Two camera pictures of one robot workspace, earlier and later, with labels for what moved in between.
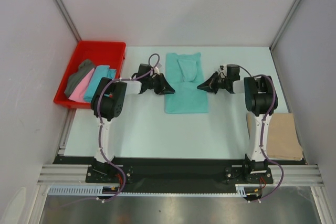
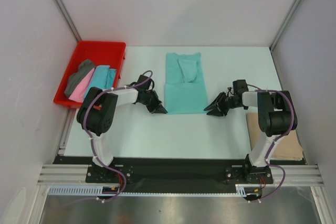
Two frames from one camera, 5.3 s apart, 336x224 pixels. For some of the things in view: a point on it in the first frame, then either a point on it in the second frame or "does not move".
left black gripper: x=164 y=87 to x=157 y=107
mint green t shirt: x=184 y=73 does not move
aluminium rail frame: x=67 y=171 does not move
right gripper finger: x=211 y=84 to x=216 y=102
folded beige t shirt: x=282 y=141 does not move
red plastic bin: x=101 y=53 does not move
